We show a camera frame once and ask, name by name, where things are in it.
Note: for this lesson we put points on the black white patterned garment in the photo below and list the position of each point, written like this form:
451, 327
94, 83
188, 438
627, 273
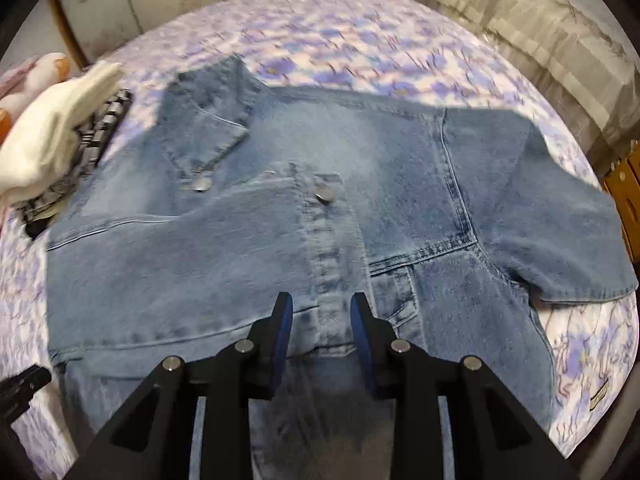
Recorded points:
107, 120

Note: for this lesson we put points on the cream folded garment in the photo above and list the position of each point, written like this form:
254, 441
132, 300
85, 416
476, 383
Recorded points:
45, 130

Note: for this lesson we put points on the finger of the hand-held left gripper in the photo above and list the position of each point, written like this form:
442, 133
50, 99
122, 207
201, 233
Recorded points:
25, 387

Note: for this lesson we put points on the wooden drawer cabinet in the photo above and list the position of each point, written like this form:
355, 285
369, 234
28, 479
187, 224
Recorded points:
625, 185

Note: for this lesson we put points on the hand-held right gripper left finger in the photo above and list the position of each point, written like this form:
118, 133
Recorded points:
282, 321

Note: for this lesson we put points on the floral panel wardrobe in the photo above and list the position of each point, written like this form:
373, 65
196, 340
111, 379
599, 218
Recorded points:
125, 5

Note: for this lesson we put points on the pink bear print rolled quilt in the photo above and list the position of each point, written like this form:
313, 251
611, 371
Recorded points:
45, 67

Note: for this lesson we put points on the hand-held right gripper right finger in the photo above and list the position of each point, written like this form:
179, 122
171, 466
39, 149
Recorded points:
359, 321

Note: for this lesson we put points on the olive folded garment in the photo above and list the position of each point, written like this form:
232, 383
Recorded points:
47, 212

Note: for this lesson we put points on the purple cat print blanket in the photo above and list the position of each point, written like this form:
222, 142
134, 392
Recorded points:
350, 45

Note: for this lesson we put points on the blue denim jacket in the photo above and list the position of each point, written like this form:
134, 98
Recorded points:
250, 210

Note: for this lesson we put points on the beige cloth covered furniture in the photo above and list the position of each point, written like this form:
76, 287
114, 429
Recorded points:
550, 20

